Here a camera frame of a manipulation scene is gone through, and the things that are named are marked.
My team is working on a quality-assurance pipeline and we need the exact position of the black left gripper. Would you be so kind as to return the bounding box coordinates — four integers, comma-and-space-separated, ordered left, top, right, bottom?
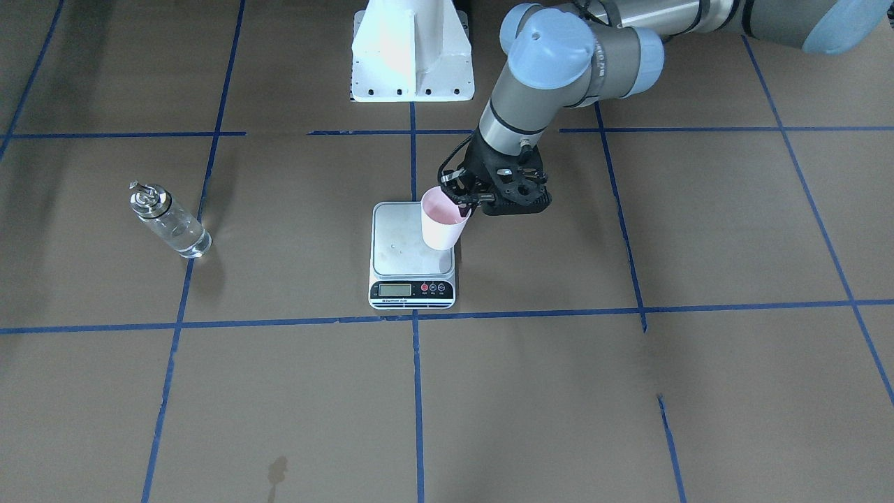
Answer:
439, 134, 552, 217

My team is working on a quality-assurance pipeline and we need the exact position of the pink paper cup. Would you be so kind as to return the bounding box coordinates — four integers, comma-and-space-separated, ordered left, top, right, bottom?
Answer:
420, 186, 471, 251

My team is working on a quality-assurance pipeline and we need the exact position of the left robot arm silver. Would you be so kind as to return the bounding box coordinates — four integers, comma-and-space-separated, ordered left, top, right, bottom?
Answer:
438, 1, 890, 217

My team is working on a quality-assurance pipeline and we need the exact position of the digital kitchen scale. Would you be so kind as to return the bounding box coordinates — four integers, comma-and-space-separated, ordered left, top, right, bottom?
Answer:
368, 203, 457, 311

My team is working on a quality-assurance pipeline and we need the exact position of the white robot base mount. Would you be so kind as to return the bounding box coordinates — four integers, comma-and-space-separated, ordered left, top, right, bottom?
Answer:
351, 1, 476, 103

